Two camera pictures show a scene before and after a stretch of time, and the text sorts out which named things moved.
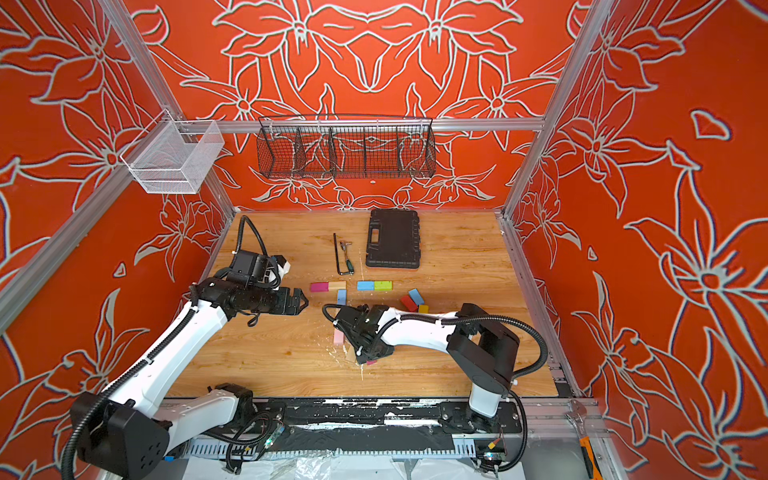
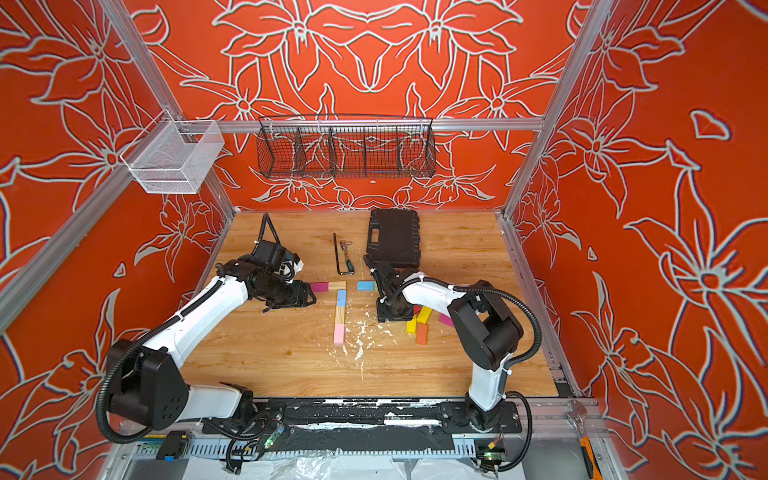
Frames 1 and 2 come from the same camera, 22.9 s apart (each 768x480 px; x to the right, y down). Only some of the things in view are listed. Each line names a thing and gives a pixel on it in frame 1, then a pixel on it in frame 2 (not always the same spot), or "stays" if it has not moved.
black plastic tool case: [394, 239] stays
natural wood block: [337, 285] stays
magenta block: [319, 286] stays
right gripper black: [361, 352] → [384, 309]
